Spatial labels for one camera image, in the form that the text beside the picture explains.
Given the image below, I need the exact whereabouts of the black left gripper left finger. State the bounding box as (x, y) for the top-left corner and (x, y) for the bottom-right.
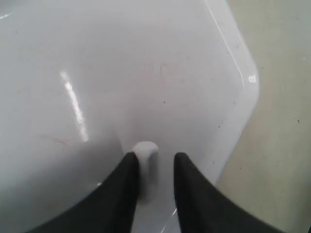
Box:
(32, 152), (140, 233)

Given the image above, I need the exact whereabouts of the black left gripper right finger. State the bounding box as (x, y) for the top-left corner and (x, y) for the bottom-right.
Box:
(173, 152), (279, 233)

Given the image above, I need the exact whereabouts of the white marshmallow top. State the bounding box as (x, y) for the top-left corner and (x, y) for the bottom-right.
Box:
(132, 141), (159, 176)

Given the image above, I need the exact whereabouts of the white plastic tray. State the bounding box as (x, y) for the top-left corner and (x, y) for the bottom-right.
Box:
(0, 0), (259, 233)

